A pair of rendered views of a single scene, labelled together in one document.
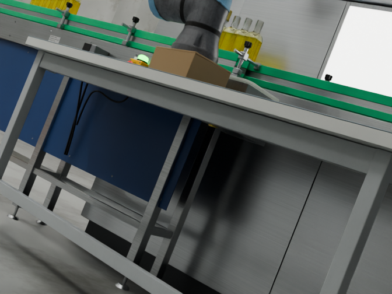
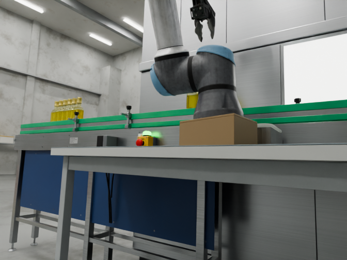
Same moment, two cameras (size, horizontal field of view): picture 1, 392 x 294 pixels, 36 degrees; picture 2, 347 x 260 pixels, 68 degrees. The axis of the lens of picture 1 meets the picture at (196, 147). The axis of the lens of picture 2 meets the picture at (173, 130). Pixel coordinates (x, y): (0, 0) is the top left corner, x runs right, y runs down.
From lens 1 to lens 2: 1.18 m
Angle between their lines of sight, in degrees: 8
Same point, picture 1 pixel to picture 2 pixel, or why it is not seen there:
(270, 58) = not seen: hidden behind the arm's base
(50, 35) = (69, 137)
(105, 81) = (135, 168)
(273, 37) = not seen: hidden behind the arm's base
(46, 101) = (82, 185)
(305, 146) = not seen: outside the picture
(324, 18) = (266, 61)
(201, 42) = (226, 102)
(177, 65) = (215, 134)
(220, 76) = (252, 129)
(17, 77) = (56, 173)
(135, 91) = (171, 171)
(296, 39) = (250, 83)
